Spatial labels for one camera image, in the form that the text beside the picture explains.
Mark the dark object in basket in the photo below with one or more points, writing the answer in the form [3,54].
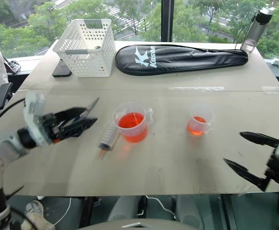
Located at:
[97,47]

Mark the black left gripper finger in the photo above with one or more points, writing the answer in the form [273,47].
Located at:
[82,124]
[72,113]

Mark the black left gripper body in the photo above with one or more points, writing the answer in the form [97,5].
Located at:
[54,129]

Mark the dark window frame post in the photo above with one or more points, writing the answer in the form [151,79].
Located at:
[167,19]

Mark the beige trouser leg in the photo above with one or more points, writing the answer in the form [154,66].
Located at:
[38,225]

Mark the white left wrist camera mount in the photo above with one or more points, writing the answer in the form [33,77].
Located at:
[37,129]

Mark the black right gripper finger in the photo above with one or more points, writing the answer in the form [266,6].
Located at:
[259,138]
[245,173]

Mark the black smartphone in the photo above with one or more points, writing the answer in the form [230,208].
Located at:
[61,72]

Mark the large beaker orange liquid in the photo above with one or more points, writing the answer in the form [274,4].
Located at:
[132,127]

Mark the black racket cover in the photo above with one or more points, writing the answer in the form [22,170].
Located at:
[177,60]

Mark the black chair armrest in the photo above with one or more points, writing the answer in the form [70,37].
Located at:
[1,95]

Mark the clear plastic syringe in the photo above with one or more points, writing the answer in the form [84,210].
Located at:
[108,136]

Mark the white perforated plastic basket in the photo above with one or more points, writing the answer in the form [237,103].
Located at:
[90,64]

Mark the white window latch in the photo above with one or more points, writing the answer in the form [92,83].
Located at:
[276,62]

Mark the grey sneaker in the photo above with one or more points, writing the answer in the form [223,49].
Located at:
[34,209]

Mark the small beaker orange liquid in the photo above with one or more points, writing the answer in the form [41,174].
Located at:
[197,127]

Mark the clear water bottle black lid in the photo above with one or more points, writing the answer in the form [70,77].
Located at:
[255,32]

